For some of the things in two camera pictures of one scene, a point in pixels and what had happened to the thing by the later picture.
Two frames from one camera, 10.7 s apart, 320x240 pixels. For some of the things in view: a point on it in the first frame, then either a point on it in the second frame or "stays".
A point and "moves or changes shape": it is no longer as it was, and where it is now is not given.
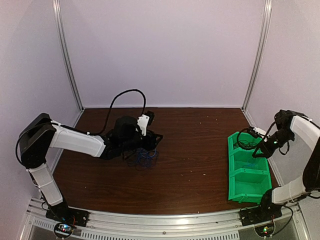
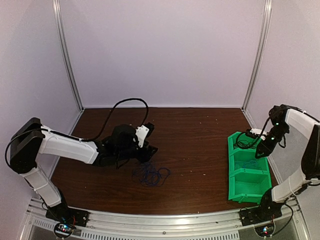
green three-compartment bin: x=248 y=177 stays
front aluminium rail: x=165 y=224 stays
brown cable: x=246 y=145 stays
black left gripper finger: x=154 y=139 -> x=149 y=151
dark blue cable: x=145 y=159 moves or changes shape
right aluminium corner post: x=260 y=55 stays
